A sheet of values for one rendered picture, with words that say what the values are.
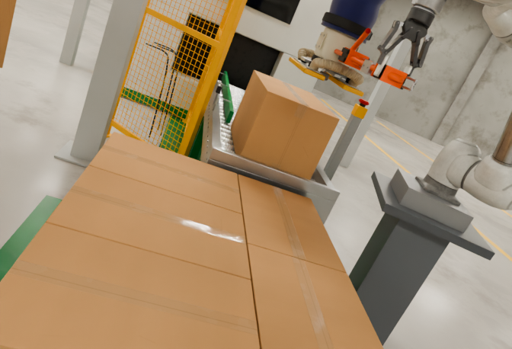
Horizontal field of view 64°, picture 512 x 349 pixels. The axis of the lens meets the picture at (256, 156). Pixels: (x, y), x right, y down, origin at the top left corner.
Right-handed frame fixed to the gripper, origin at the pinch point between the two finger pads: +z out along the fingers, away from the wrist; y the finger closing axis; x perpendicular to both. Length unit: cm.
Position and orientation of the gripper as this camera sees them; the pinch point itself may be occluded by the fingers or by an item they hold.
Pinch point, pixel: (391, 73)
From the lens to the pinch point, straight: 139.0
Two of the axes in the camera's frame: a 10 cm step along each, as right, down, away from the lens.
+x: 1.0, 3.6, -9.3
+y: -9.2, -3.3, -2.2
